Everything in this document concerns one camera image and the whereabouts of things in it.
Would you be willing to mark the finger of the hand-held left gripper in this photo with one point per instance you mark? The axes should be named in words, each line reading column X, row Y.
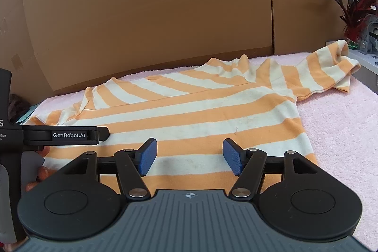
column 102, row 133

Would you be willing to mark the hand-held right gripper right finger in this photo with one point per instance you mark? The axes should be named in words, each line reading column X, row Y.
column 231, row 157

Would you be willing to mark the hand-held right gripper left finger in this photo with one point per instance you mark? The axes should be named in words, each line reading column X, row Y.
column 147, row 156

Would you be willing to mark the orange white striped shirt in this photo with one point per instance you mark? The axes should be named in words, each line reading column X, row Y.
column 206, row 110

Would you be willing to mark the person's left hand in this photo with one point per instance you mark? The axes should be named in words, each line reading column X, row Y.
column 47, row 173

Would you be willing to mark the dark brown cloth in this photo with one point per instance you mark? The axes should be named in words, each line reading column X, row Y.
column 17, row 107

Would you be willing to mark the teal cloth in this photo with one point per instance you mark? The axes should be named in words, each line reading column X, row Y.
column 29, row 113

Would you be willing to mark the large cardboard box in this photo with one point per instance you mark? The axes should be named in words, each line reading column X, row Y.
column 147, row 18

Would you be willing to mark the white table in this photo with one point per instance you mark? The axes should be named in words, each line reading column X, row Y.
column 367, row 63

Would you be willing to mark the grey metal machine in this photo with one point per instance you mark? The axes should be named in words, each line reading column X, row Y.
column 369, row 36

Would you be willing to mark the red leaf potted plant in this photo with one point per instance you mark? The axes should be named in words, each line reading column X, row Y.
column 357, row 13

